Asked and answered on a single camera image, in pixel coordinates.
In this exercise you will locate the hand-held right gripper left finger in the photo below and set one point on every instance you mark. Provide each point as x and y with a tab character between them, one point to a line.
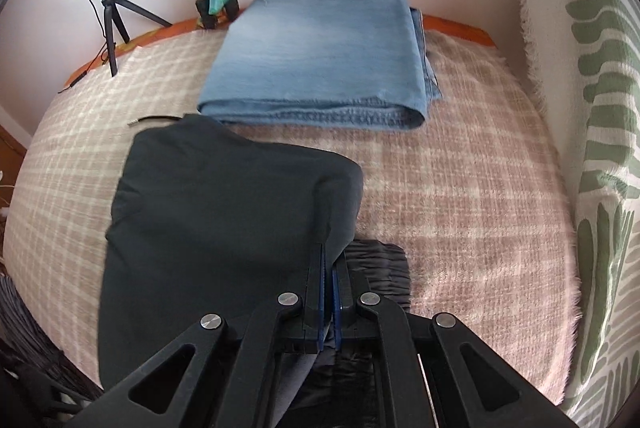
322	293

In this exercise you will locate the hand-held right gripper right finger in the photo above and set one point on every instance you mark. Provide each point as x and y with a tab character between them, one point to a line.
337	293

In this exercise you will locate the dark green pants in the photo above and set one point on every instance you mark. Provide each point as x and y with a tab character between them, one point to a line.
210	208

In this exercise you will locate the pink checked blanket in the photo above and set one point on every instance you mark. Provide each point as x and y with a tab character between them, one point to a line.
450	183

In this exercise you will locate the folded blue jeans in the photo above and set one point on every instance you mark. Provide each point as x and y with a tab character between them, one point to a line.
310	48

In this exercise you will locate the small black tripod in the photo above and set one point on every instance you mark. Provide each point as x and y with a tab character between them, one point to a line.
111	38

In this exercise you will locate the green and white patterned pillow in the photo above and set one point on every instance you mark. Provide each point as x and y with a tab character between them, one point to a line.
600	58

